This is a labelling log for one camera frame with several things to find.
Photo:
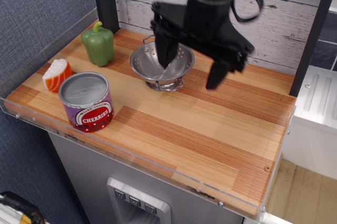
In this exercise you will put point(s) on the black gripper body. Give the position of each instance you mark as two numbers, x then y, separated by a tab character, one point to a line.
205	26

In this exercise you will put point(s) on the toy salmon sushi piece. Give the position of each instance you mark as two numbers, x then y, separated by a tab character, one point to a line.
58	71

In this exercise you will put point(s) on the silver water dispenser panel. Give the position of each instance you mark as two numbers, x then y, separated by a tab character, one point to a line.
132	205

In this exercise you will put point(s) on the grey toy fridge cabinet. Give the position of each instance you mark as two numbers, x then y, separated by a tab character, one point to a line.
89	169

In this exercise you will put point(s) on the black yellow object corner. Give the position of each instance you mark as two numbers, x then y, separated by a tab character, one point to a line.
15	209

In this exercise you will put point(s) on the white toy sink unit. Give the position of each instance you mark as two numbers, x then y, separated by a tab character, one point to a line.
311	138

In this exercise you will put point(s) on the black frame post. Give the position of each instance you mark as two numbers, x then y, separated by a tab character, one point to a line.
313	37
105	0

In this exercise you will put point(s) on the green toy bell pepper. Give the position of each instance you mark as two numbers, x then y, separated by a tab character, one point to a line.
98	42

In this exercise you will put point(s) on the toy cherries can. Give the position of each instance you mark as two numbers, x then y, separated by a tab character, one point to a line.
87	101

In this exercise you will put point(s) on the black right frame post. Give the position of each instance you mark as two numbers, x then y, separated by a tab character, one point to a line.
313	37

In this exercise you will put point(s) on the black left frame post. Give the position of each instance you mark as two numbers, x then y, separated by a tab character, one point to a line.
105	0

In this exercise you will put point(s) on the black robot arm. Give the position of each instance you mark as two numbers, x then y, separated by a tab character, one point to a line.
205	26

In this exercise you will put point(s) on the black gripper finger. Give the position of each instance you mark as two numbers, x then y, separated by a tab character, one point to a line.
166	47
217	73

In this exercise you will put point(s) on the silver metal colander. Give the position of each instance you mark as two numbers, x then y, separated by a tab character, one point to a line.
145	64

